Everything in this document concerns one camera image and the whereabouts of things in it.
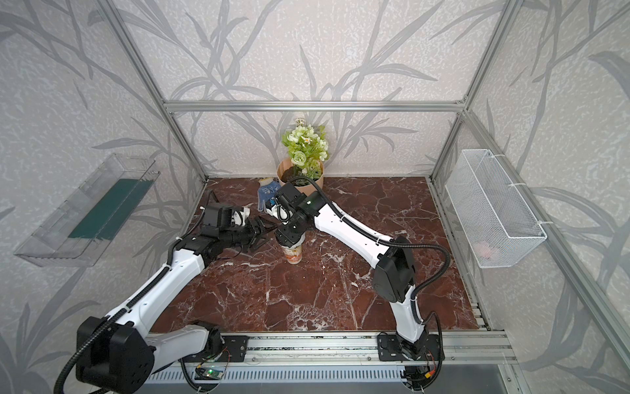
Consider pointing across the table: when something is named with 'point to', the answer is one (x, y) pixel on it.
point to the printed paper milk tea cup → (294, 254)
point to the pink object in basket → (483, 249)
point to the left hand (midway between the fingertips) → (274, 230)
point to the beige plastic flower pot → (285, 171)
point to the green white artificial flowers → (308, 148)
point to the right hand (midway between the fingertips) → (287, 231)
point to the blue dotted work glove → (267, 192)
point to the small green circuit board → (212, 373)
